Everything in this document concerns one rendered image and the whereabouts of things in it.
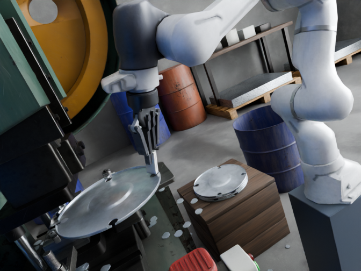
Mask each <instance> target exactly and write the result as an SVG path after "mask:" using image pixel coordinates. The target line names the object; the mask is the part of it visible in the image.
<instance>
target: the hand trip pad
mask: <svg viewBox="0 0 361 271"><path fill-rule="evenodd" d="M169 271H218V269H217V267H216V264H215V262H214V261H213V259H212V258H211V256H210V255H209V253H208V251H207V250H205V249H204V248H196V249H194V250H193V251H191V252H190V253H188V254H186V255H185V256H183V257H181V258H180V259H178V260H176V261H175V262H174V263H172V264H171V266H170V267H169Z"/></svg>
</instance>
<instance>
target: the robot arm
mask: <svg viewBox="0 0 361 271"><path fill-rule="evenodd" d="M258 1H259V0H216V1H214V2H213V3H212V4H211V5H209V6H208V7H207V8H206V9H205V10H203V11H201V12H195V13H188V14H178V15H171V14H168V13H166V12H163V11H162V10H160V9H159V8H157V7H155V6H154V5H152V4H151V3H149V2H148V1H147V0H133V1H129V2H125V3H121V4H119V5H117V7H116V8H115V9H114V11H113V36H114V43H115V48H116V50H117V53H118V55H119V71H117V72H115V73H113V74H111V75H109V76H107V77H105V78H103V79H102V80H101V85H102V89H103V90H104V91H105V92H106V93H107V94H110V93H115V92H124V91H126V97H127V104H128V106H129V107H130V108H131V109H132V110H133V120H134V121H133V123H132V125H128V130H129V131H130V132H131V134H132V137H133V140H134V142H135V145H136V149H137V151H138V154H139V155H144V156H145V163H146V170H147V173H150V174H155V175H156V174H157V173H158V165H157V157H156V150H159V147H157V145H158V144H159V142H160V112H161V109H158V108H155V106H156V105H157V104H158V91H157V89H156V87H157V86H158V85H159V80H161V79H163V76H162V75H158V65H157V64H158V60H160V59H163V58H165V59H168V60H171V61H175V62H179V63H181V64H183V65H186V66H188V67H193V66H196V65H200V64H203V63H205V62H206V61H207V60H208V59H209V58H210V57H211V55H212V54H213V52H214V50H215V49H216V47H217V45H218V44H219V42H220V41H221V39H222V38H223V37H224V36H225V35H226V34H227V33H228V32H229V31H230V30H231V29H232V28H233V27H234V26H235V25H236V24H237V23H238V22H239V21H240V20H241V19H242V18H243V17H244V16H245V15H246V14H247V13H248V12H249V11H250V10H251V9H252V8H253V7H254V6H255V5H256V4H257V3H258ZM261 2H262V4H263V5H264V6H265V8H266V9H267V10H269V11H271V12H278V11H284V10H285V9H289V8H293V7H297V8H298V9H299V12H298V16H297V21H296V25H295V30H294V35H293V36H294V38H293V49H292V59H291V61H292V64H293V66H294V67H295V68H297V69H298V70H299V72H300V74H301V77H302V84H287V85H284V86H281V87H279V88H277V89H276V90H274V92H273V94H272V95H271V100H270V104H271V107H272V109H273V111H274V112H275V113H277V114H278V115H279V116H280V117H281V118H282V119H283V121H284V122H285V124H286V125H287V127H288V128H289V129H290V131H291V133H292V134H293V136H294V138H295V142H296V145H297V148H298V151H299V155H300V159H299V160H300V164H301V169H302V171H303V174H304V183H305V188H304V194H305V196H306V198H307V199H309V200H311V201H313V202H315V203H317V204H352V203H353V202H354V201H355V200H356V199H357V198H358V197H359V196H360V195H361V165H360V164H359V163H357V162H355V161H352V160H349V159H346V158H343V157H342V156H341V155H340V151H339V149H337V143H336V139H335V134H334V132H333V131H332V129H331V128H329V127H328V126H327V125H325V124H324V123H323V122H335V121H340V120H343V119H344V118H346V117H347V116H348V115H349V113H350V112H351V110H352V106H353V101H354V98H353V95H352V93H351V90H350V89H348V88H347V87H346V86H345V85H344V84H343V83H342V81H341V80H340V78H339V77H338V76H337V72H336V68H335V64H334V53H335V41H336V30H337V7H336V0H261Z"/></svg>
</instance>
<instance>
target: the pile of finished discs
mask: <svg viewBox="0 0 361 271"><path fill-rule="evenodd" d="M247 182H248V176H247V173H246V170H245V169H244V168H243V167H241V166H239V165H234V164H226V165H221V166H220V167H217V166H216V167H213V168H211V169H209V170H207V171H205V172H204V173H202V174H201V175H200V176H199V177H198V178H197V179H196V180H195V182H194V187H193V189H194V192H195V194H196V196H197V197H199V199H201V200H203V201H207V202H218V201H223V200H226V199H229V198H231V197H233V196H235V194H238V193H239V192H240V191H242V190H243V189H244V187H245V186H246V185H247Z"/></svg>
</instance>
